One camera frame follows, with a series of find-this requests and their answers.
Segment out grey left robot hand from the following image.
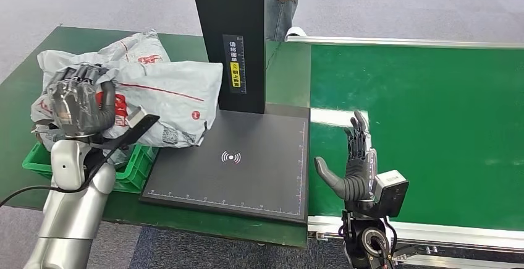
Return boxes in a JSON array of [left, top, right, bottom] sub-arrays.
[[46, 64, 117, 138]]

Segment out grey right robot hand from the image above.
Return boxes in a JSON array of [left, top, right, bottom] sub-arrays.
[[314, 110, 378, 202]]

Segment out green conveyor belt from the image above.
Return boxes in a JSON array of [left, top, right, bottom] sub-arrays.
[[308, 43, 524, 232]]

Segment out black scanning machine with column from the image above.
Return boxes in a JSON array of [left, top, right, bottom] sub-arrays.
[[139, 0, 311, 224]]

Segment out white conveyor roller end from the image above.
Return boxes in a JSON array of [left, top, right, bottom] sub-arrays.
[[285, 26, 308, 42]]

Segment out large grey mailer bag red print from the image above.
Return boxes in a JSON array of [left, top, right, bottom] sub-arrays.
[[36, 28, 172, 92]]

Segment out green plastic crate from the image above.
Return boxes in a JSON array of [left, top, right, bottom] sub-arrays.
[[21, 142, 159, 195]]

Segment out person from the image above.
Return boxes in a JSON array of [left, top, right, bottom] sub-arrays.
[[265, 0, 318, 43]]

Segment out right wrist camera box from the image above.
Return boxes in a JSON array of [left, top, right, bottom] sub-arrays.
[[370, 169, 410, 219]]

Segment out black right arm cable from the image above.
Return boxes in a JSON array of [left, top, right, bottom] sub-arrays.
[[382, 217, 399, 260]]

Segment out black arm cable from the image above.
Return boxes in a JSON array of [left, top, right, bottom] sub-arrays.
[[0, 144, 124, 208], [382, 217, 399, 260]]

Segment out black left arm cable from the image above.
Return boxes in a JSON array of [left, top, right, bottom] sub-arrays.
[[0, 144, 124, 208]]

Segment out aluminium conveyor side rail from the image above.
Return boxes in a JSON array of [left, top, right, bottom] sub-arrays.
[[286, 35, 524, 50], [306, 216, 524, 269]]

